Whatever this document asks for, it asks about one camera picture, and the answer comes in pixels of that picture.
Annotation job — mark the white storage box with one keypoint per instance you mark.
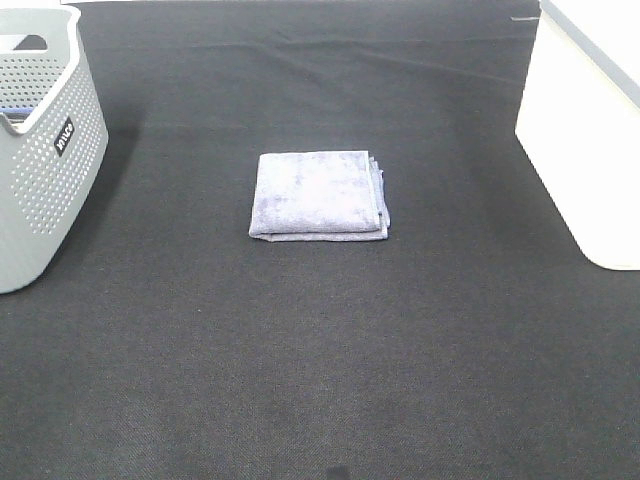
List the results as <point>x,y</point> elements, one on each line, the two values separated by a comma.
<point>578,123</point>

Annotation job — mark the black table cloth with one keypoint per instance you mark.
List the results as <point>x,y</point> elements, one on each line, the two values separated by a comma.
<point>162,342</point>

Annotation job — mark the grey perforated laundry basket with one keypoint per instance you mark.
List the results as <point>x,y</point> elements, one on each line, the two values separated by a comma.
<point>49,162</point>

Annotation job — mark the blue cloth in basket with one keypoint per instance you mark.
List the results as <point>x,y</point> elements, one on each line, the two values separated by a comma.
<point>16,114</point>

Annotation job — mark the light purple towel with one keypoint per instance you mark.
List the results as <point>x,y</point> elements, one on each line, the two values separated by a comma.
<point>333,196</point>

